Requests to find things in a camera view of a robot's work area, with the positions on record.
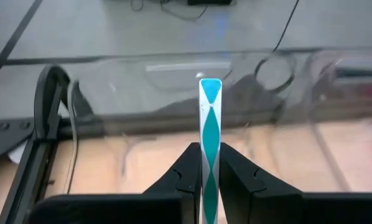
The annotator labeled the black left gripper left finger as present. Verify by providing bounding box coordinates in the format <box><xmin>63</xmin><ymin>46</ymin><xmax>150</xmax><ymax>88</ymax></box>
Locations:
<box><xmin>142</xmin><ymin>142</ymin><xmax>203</xmax><ymax>224</ymax></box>

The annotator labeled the thin grey cable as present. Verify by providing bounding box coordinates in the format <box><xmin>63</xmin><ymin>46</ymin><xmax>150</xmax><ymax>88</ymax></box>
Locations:
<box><xmin>66</xmin><ymin>80</ymin><xmax>80</xmax><ymax>194</ymax></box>

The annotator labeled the clear plastic cutlery bin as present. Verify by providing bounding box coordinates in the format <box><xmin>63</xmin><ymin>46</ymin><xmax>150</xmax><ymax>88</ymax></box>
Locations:
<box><xmin>60</xmin><ymin>51</ymin><xmax>339</xmax><ymax>194</ymax></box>

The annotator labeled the black floor box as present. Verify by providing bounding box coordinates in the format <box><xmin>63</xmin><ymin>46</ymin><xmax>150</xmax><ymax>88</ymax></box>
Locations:
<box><xmin>187</xmin><ymin>0</ymin><xmax>233</xmax><ymax>6</ymax></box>

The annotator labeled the thin black floor cable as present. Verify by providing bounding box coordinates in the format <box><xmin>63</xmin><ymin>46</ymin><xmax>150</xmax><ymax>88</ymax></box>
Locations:
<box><xmin>129</xmin><ymin>0</ymin><xmax>208</xmax><ymax>22</ymax></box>

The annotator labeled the teal patterned spoon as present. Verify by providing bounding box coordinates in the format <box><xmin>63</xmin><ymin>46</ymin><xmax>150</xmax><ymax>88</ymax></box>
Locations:
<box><xmin>198</xmin><ymin>78</ymin><xmax>223</xmax><ymax>224</ymax></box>

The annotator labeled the coiled black cable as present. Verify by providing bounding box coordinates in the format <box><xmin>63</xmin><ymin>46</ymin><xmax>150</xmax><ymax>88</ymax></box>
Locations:
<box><xmin>254</xmin><ymin>0</ymin><xmax>300</xmax><ymax>93</ymax></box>

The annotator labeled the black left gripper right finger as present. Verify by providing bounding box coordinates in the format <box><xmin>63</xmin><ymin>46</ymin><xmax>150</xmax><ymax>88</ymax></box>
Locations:
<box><xmin>219</xmin><ymin>142</ymin><xmax>304</xmax><ymax>224</ymax></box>

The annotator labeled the black metal frame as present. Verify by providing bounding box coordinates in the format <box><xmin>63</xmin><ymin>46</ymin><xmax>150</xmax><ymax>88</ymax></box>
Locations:
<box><xmin>33</xmin><ymin>63</ymin><xmax>95</xmax><ymax>141</ymax></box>

